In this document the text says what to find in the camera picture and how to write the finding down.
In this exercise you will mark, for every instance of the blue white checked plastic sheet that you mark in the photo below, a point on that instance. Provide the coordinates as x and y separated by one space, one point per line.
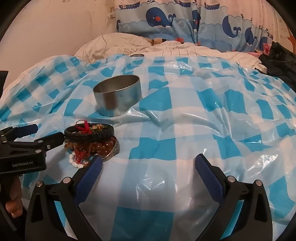
185 115

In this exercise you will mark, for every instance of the white orange print cloth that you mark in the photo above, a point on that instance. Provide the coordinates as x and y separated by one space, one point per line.
285 32

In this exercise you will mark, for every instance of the pink cloth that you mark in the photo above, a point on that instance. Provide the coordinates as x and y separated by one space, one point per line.
266 47

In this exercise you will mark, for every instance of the white quilt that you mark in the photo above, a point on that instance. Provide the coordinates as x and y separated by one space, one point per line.
111 44

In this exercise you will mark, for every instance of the person's left hand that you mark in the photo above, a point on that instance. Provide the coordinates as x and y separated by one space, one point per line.
13 208

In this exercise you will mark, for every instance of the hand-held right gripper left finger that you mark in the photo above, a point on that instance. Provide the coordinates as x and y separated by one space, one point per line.
92 176

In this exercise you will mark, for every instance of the small brown object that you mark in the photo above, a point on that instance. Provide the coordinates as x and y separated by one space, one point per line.
157 41

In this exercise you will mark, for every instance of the black cloth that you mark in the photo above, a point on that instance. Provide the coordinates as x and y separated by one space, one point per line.
282 60

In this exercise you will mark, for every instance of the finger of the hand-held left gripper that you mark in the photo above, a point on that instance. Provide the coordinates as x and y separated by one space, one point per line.
55 138
29 129

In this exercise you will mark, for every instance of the round metal tin lid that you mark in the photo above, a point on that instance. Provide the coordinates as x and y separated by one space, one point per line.
136 55

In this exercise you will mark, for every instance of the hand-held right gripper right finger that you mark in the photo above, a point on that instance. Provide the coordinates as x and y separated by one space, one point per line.
208 176

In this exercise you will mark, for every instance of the round metal tin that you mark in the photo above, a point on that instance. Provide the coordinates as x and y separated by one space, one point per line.
120 99

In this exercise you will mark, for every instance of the white charger plug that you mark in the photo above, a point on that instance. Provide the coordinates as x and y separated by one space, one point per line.
112 12

